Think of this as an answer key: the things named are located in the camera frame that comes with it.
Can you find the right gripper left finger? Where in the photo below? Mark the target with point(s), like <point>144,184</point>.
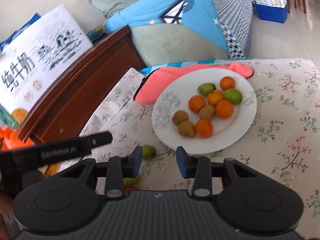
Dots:
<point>119,168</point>

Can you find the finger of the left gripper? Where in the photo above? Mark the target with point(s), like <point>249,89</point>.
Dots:
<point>100,138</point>

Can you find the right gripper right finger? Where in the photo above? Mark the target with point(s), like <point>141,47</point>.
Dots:
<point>198,168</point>

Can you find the red cherry tomato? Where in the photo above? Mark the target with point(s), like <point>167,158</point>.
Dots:
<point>128,189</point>

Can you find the orange tangerine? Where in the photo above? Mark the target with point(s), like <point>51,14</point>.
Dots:
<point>196,103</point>
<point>224,109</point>
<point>204,128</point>
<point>214,97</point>

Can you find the lone brown kiwi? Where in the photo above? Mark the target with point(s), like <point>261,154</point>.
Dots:
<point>179,116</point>

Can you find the person left hand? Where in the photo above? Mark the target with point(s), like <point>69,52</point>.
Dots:
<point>5,209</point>

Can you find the white floral plate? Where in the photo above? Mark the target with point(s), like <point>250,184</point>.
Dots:
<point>225,131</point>

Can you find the kiwi on plate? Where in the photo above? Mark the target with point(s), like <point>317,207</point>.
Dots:
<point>207,112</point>

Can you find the pink fleece cloth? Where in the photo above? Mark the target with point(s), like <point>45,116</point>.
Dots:
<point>157,81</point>

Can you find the small orange on plate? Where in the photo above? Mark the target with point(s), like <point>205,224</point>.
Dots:
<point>227,82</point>

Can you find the floral tablecloth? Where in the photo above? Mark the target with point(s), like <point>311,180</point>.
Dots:
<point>275,129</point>

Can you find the white milk carton box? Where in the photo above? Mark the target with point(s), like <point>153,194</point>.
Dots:
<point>34,60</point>

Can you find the checkered sofa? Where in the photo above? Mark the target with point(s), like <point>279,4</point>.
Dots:
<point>236,22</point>

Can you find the blue plastic bin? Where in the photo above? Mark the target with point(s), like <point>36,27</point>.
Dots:
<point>272,14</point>

